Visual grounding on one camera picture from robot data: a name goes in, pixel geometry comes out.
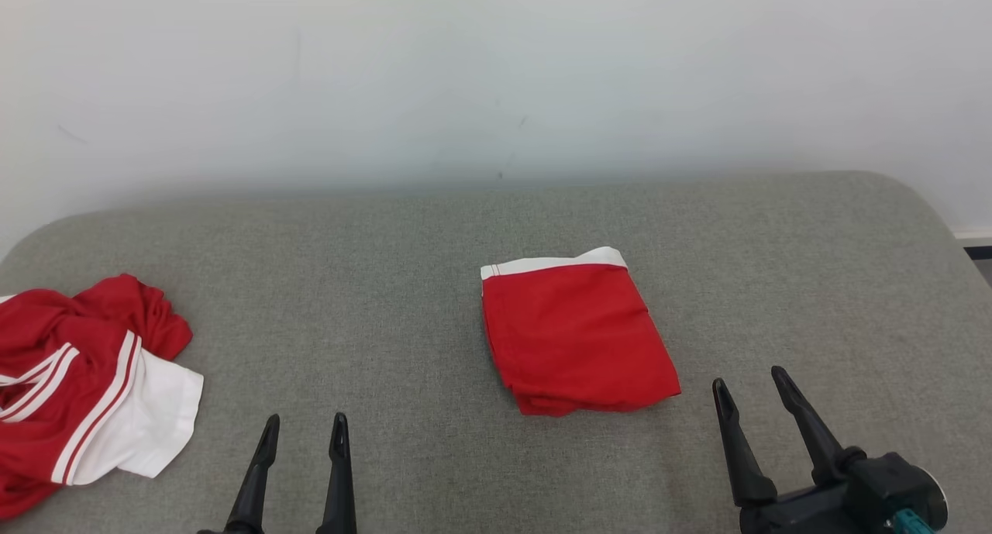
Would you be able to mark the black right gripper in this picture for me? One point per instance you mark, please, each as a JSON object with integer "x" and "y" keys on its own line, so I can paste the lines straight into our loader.
{"x": 798, "y": 515}

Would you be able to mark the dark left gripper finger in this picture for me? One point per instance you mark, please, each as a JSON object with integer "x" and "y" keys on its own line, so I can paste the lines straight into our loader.
{"x": 252, "y": 487}
{"x": 339, "y": 487}

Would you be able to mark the red white sports jersey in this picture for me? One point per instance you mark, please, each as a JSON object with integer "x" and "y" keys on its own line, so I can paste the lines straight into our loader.
{"x": 70, "y": 394}

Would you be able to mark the red shorts white waistband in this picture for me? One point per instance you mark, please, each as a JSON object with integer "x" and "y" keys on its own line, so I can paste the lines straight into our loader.
{"x": 577, "y": 340}

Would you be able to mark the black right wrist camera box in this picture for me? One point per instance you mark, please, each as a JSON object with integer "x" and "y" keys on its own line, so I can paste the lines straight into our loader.
{"x": 891, "y": 484}

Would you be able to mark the teal right camera connector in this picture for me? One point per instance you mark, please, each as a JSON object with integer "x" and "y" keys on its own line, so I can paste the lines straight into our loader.
{"x": 911, "y": 522}

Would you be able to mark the white black wall baseboard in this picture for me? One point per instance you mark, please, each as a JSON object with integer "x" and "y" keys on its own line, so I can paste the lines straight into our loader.
{"x": 975, "y": 243}

